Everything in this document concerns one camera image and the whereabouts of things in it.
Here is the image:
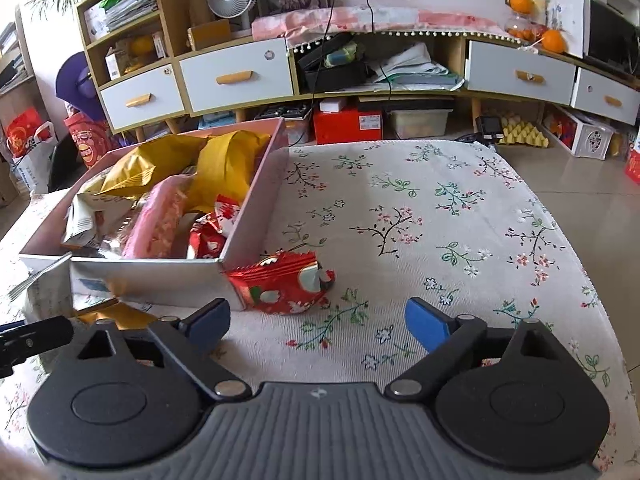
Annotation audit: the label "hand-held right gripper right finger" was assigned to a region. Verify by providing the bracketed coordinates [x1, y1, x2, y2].
[386, 297, 568, 402]

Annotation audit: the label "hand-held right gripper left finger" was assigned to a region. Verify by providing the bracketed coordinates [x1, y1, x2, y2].
[75, 298, 251, 401]

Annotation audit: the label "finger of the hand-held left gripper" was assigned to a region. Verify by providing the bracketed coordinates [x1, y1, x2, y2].
[0, 315, 73, 378]

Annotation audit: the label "pink cardboard box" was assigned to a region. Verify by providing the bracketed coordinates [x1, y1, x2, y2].
[19, 116, 290, 313]

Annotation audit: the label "red white snack packet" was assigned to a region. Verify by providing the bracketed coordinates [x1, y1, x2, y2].
[214, 195, 247, 237]

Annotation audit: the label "pink snack packet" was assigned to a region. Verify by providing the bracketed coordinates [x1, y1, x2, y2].
[122, 177, 188, 258]

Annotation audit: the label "white snack bag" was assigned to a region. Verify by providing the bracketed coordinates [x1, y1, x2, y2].
[62, 192, 146, 251]

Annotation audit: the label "large yellow snack bag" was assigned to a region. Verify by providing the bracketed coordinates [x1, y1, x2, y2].
[190, 130, 271, 213]

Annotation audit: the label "yellow snack packet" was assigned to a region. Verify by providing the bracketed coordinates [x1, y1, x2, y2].
[100, 135, 208, 201]

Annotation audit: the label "floral tablecloth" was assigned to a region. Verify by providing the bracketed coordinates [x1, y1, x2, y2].
[0, 137, 628, 471]

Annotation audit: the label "gold foil packet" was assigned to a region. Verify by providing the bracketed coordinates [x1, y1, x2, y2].
[75, 300, 157, 332]

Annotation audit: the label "white shopping bag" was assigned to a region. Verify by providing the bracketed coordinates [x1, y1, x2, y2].
[12, 120, 58, 193]

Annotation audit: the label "red gift bag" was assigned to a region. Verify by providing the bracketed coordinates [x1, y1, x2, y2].
[63, 110, 113, 170]

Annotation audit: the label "clear plastic bin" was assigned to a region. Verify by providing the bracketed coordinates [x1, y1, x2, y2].
[385, 105, 453, 140]

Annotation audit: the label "red gift packet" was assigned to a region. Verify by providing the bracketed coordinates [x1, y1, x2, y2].
[6, 107, 41, 156]

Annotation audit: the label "yellow egg tray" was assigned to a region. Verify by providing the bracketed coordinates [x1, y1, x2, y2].
[502, 117, 551, 148]

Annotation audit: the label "red shoe box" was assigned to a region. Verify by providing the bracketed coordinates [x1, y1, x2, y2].
[312, 105, 385, 145]

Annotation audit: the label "white plastic basket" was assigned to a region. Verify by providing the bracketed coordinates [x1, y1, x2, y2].
[542, 105, 616, 161]

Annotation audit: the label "purple fabric item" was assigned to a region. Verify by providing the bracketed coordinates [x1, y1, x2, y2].
[55, 51, 101, 111]

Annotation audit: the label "black storage box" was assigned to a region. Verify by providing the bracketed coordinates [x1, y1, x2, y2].
[296, 35, 371, 93]

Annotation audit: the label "stack of papers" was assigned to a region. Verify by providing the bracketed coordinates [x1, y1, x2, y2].
[372, 42, 463, 92]

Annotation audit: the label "low wooden cabinet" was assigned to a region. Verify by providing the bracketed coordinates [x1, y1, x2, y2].
[285, 30, 640, 128]

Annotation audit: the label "white low cabinet drawer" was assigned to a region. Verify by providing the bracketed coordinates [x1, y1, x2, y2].
[571, 67, 640, 126]
[465, 40, 577, 106]

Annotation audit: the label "yellow box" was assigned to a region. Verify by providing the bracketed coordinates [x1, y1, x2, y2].
[189, 20, 232, 51]

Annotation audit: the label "pink cloth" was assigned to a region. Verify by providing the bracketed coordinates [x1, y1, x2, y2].
[251, 6, 511, 41]

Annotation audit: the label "glass jar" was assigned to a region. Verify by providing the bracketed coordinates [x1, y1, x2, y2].
[505, 12, 543, 43]

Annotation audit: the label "yellow wooden cabinet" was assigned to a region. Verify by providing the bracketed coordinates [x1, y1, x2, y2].
[75, 0, 301, 133]

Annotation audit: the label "pile of papers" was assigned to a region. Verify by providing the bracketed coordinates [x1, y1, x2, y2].
[85, 0, 158, 36]

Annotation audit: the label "microwave oven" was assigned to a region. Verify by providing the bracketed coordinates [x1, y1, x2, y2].
[582, 0, 640, 81]

